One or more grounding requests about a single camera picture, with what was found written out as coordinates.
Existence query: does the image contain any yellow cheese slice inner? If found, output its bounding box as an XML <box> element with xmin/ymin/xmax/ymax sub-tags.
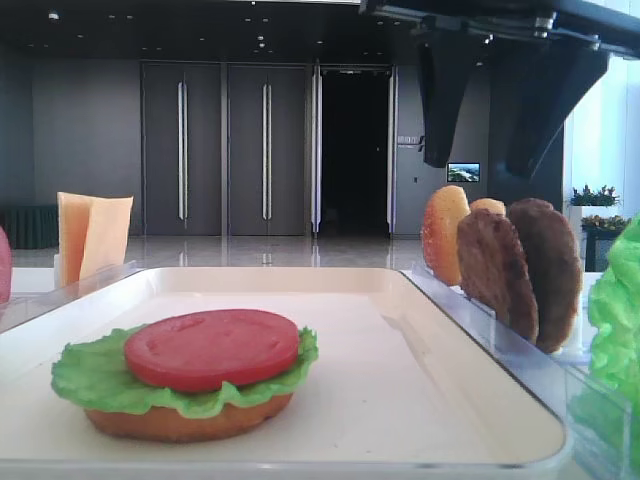
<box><xmin>79</xmin><ymin>196</ymin><xmax>134</xmax><ymax>280</ymax></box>

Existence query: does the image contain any dark double door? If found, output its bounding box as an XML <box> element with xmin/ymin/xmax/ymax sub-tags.
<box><xmin>141</xmin><ymin>62</ymin><xmax>309</xmax><ymax>236</ymax></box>

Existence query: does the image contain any green lettuce leaf on tray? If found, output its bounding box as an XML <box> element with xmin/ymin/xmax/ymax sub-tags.
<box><xmin>51</xmin><ymin>327</ymin><xmax>319</xmax><ymax>419</ymax></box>

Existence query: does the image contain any red tomato slice on tray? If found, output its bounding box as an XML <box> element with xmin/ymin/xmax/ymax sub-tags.
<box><xmin>124</xmin><ymin>309</ymin><xmax>300</xmax><ymax>393</ymax></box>

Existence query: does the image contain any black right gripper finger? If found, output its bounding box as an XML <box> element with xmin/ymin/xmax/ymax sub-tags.
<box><xmin>416</xmin><ymin>14</ymin><xmax>491</xmax><ymax>168</ymax></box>
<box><xmin>504</xmin><ymin>47</ymin><xmax>609</xmax><ymax>176</ymax></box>

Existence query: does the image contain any clear long rail left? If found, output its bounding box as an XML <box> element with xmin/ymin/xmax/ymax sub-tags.
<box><xmin>1</xmin><ymin>261</ymin><xmax>140</xmax><ymax>333</ymax></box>

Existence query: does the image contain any clear long rail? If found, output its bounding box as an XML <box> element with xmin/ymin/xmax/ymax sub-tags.
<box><xmin>404</xmin><ymin>263</ymin><xmax>639</xmax><ymax>479</ymax></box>
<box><xmin>1</xmin><ymin>261</ymin><xmax>140</xmax><ymax>333</ymax></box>

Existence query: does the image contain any standing red tomato slice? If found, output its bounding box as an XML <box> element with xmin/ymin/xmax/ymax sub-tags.
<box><xmin>0</xmin><ymin>228</ymin><xmax>12</xmax><ymax>304</ymax></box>

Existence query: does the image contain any clear long rail right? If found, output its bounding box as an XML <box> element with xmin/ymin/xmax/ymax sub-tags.
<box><xmin>404</xmin><ymin>263</ymin><xmax>639</xmax><ymax>479</ymax></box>

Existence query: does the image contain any standing bun right of pair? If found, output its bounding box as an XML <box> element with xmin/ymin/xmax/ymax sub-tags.
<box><xmin>470</xmin><ymin>198</ymin><xmax>506</xmax><ymax>216</ymax></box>

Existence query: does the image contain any dark meat patty outer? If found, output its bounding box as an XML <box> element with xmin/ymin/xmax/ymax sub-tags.
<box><xmin>507</xmin><ymin>198</ymin><xmax>582</xmax><ymax>354</ymax></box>

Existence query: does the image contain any flower planter box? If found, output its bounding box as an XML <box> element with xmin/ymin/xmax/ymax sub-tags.
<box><xmin>568</xmin><ymin>184</ymin><xmax>629</xmax><ymax>232</ymax></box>

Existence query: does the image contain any brown meat patty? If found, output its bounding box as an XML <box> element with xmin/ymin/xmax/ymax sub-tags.
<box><xmin>457</xmin><ymin>209</ymin><xmax>539</xmax><ymax>343</ymax></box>

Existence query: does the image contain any small wall screen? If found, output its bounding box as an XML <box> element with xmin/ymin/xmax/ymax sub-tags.
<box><xmin>446</xmin><ymin>162</ymin><xmax>480</xmax><ymax>183</ymax></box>

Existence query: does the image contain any standing bun left of pair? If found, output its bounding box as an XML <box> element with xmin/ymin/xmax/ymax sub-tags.
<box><xmin>421</xmin><ymin>185</ymin><xmax>470</xmax><ymax>286</ymax></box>

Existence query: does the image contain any bottom bun on tray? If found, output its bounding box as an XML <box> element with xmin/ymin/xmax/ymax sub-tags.
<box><xmin>84</xmin><ymin>394</ymin><xmax>292</xmax><ymax>443</ymax></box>

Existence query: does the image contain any standing green lettuce leaf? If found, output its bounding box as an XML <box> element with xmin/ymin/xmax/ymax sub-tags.
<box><xmin>570</xmin><ymin>214</ymin><xmax>639</xmax><ymax>464</ymax></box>

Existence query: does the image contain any standing bun of pair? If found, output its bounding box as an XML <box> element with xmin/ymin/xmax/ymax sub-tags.
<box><xmin>421</xmin><ymin>185</ymin><xmax>470</xmax><ymax>286</ymax></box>
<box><xmin>470</xmin><ymin>198</ymin><xmax>506</xmax><ymax>216</ymax></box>

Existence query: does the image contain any cream rectangular tray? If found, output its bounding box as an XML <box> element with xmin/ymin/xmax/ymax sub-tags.
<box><xmin>1</xmin><ymin>267</ymin><xmax>572</xmax><ymax>479</ymax></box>

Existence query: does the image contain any orange cheese slice outer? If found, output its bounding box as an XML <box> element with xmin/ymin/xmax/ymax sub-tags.
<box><xmin>57</xmin><ymin>192</ymin><xmax>96</xmax><ymax>287</ymax></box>

